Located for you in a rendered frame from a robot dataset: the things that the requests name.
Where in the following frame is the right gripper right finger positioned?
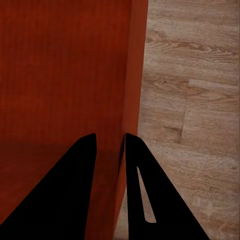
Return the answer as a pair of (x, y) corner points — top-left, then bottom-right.
(125, 133), (210, 240)

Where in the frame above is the storage box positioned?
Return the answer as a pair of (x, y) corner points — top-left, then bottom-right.
(0, 0), (149, 240)

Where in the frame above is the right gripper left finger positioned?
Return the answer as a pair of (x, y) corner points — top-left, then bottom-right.
(0, 133), (97, 240)

